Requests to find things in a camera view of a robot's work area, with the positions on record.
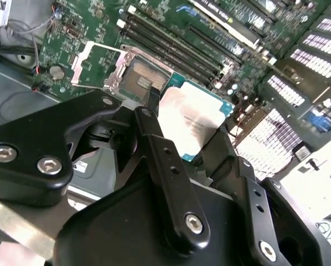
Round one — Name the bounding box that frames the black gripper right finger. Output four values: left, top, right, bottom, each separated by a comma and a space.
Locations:
200, 127, 325, 266

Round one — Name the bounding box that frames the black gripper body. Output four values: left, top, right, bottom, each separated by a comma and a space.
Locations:
54, 176, 331, 266

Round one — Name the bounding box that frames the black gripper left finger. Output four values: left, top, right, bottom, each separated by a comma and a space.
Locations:
0, 88, 211, 252

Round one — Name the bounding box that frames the silver-topped CPU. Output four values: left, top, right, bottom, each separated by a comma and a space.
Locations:
156, 81, 236, 162

